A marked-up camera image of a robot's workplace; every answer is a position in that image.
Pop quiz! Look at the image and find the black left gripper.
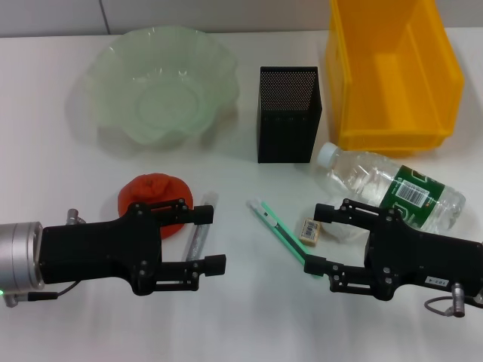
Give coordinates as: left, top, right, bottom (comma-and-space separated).
40, 198, 228, 298

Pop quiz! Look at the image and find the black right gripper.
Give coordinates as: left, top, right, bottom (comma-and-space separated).
303, 198, 483, 302

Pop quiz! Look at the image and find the green utility knife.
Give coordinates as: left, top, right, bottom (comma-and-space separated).
246, 198, 322, 279

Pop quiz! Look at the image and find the clear water bottle green label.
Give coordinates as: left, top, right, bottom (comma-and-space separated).
315, 142, 467, 235

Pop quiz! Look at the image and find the beige eraser with barcode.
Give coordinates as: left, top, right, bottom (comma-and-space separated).
297, 217, 324, 248

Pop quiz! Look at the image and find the black mesh pen holder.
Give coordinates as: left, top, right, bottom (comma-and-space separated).
257, 66, 324, 164

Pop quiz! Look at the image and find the green glass fruit plate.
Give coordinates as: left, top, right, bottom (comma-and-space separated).
85, 26, 241, 146

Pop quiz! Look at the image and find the grey metal rod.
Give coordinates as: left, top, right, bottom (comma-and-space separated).
181, 191, 220, 264

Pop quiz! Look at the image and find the yellow plastic bin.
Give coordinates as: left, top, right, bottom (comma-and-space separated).
325, 0, 466, 159

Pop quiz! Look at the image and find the right gripper cable with plugs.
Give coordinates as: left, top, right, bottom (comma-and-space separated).
423, 281, 472, 318

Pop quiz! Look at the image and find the gripper cable with plugs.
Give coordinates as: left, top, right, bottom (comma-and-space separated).
2, 207, 86, 308
423, 281, 472, 318

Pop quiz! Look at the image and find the left gripper cable with plugs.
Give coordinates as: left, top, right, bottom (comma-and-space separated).
2, 207, 86, 308

